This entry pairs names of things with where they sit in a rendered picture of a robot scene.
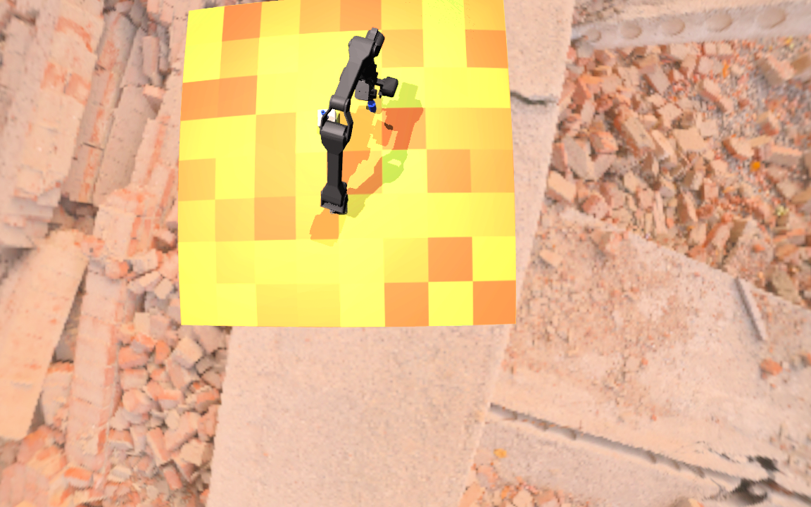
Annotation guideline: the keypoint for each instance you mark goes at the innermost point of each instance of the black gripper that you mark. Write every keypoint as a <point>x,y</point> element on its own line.
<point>388,85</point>

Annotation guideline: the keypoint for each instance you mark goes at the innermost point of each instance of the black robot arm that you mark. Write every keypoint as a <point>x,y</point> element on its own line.
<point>335,136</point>

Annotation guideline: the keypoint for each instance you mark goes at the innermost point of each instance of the white block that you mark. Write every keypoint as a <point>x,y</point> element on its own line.
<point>331,116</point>

